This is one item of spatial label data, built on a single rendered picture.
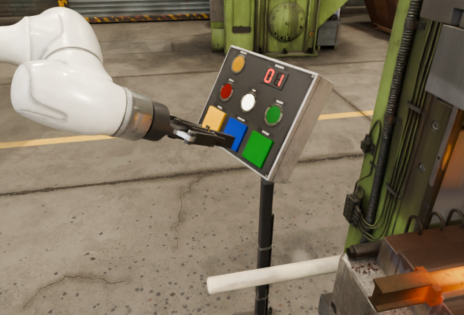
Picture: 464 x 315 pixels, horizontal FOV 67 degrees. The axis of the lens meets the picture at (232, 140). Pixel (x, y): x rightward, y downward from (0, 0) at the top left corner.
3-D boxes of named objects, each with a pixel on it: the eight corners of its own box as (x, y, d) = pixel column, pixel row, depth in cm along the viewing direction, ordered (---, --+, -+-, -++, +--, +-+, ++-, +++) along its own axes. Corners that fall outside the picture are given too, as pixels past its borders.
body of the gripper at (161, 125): (126, 128, 69) (165, 137, 76) (144, 145, 63) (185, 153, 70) (140, 93, 68) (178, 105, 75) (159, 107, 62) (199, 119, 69)
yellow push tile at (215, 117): (214, 137, 100) (224, 113, 99) (200, 128, 106) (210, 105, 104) (218, 138, 102) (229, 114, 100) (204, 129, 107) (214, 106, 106)
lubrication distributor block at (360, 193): (349, 236, 101) (358, 198, 94) (340, 222, 106) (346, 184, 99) (360, 234, 101) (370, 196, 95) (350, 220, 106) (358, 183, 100)
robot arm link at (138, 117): (114, 144, 59) (145, 150, 63) (133, 94, 58) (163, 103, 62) (97, 125, 66) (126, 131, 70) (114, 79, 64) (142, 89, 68)
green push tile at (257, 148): (259, 168, 86) (272, 141, 85) (240, 155, 92) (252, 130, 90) (264, 169, 88) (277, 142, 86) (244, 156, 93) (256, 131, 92)
